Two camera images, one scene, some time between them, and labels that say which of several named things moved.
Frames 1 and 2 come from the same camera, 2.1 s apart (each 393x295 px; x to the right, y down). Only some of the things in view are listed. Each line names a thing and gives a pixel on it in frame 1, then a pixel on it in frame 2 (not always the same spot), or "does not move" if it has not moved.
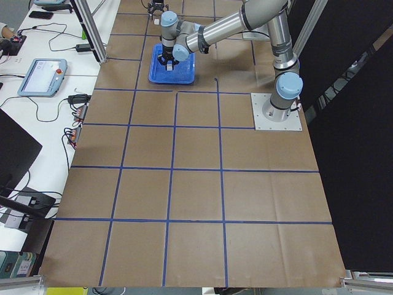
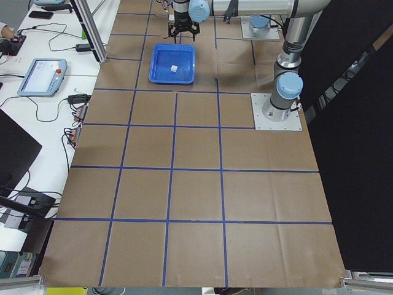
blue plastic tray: [183, 72] does not move
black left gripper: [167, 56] → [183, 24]
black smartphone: [41, 15] does not move
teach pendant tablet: [44, 77] does not move
